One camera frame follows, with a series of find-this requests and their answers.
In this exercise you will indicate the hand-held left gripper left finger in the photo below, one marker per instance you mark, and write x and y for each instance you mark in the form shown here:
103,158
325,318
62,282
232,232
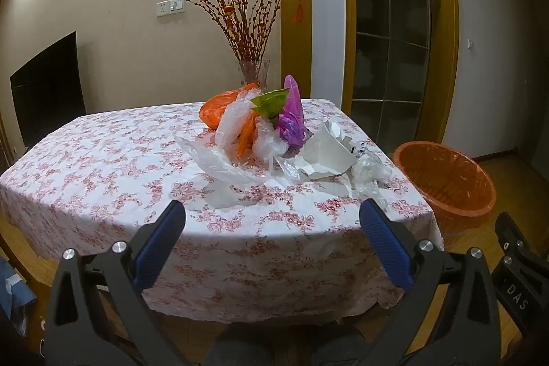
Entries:
158,246

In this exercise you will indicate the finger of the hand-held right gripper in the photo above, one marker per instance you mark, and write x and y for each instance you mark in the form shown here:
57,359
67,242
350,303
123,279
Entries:
512,231

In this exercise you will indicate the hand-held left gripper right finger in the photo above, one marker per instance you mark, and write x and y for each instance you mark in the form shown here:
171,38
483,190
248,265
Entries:
386,246

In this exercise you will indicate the clear plastic bag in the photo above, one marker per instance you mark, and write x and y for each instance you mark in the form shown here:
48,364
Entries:
369,173
289,168
266,141
231,121
214,164

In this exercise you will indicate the orange plastic waste basket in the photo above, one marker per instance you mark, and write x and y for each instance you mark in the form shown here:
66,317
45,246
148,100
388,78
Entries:
441,177

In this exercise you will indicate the white paper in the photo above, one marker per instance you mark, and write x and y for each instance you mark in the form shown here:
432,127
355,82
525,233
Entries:
326,156

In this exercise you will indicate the orange plastic bag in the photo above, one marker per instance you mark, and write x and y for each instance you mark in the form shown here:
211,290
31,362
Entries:
214,108
246,134

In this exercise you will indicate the purple plastic bag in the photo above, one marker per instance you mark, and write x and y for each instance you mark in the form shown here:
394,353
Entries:
294,121

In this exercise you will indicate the green plastic bag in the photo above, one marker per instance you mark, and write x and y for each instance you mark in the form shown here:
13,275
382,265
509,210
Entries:
270,102

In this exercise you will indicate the floral tablecloth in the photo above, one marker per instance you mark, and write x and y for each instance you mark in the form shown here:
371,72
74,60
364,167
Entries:
107,160

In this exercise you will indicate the blue cloth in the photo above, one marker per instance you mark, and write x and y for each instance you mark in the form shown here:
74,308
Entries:
15,297

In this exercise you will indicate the black television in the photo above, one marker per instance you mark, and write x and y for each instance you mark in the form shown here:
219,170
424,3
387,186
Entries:
47,91

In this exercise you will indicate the glass vase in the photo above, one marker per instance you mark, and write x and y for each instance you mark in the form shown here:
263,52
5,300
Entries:
248,72

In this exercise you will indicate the sliding glass door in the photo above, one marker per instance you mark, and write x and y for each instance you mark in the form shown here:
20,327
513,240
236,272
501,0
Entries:
386,27

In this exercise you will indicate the red decorative branches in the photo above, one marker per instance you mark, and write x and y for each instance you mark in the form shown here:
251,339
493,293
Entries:
244,27

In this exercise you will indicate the wooden door frame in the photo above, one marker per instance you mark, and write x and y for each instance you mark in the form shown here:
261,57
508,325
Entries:
450,48

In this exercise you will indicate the wall switch panel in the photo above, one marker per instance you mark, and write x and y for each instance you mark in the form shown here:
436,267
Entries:
170,7

